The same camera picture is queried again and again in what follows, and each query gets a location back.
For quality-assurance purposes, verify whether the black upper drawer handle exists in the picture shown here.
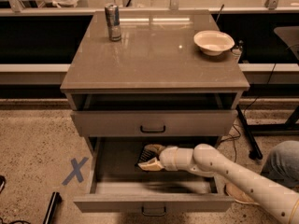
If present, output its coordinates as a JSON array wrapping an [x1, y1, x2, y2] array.
[[139, 126, 166, 133]]

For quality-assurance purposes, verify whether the blue jeans leg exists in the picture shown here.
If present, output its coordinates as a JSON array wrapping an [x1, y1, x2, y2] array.
[[261, 140, 299, 189]]

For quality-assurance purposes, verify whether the black table leg frame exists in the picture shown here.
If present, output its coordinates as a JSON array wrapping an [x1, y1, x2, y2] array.
[[236, 105, 299, 160]]

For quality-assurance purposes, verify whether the black floor cable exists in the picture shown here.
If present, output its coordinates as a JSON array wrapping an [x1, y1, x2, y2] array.
[[218, 96, 260, 163]]

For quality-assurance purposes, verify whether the white bowl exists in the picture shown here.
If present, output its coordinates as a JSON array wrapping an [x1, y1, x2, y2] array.
[[193, 30, 235, 56]]

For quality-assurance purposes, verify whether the small clear bottle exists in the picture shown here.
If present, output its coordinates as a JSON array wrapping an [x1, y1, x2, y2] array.
[[232, 40, 244, 63]]

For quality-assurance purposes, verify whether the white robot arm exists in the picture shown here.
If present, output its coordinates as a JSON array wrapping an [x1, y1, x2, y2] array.
[[137, 144, 299, 224]]

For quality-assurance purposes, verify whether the black middle drawer handle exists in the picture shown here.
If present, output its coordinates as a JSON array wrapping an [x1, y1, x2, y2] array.
[[141, 206, 166, 217]]

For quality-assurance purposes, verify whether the blue tape cross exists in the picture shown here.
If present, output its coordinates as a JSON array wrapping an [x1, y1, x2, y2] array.
[[62, 157, 88, 186]]

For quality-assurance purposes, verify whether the silver blue drink can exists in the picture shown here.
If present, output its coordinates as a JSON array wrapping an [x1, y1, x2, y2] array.
[[105, 3, 121, 41]]

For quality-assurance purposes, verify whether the black bar on floor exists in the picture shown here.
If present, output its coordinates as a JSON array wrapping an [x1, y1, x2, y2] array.
[[43, 191, 62, 224]]

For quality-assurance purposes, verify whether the black drawer handle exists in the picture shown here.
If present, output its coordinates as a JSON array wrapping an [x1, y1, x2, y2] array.
[[139, 126, 166, 133], [141, 206, 166, 217]]

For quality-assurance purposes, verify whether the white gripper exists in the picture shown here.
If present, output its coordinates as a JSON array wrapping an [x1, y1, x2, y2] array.
[[138, 144, 178, 172]]

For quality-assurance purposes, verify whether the open middle drawer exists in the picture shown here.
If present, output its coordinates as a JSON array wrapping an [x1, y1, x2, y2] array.
[[74, 138, 234, 214]]

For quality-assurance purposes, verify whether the grey drawer cabinet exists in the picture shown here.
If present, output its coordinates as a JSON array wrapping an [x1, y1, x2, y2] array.
[[59, 9, 250, 216]]

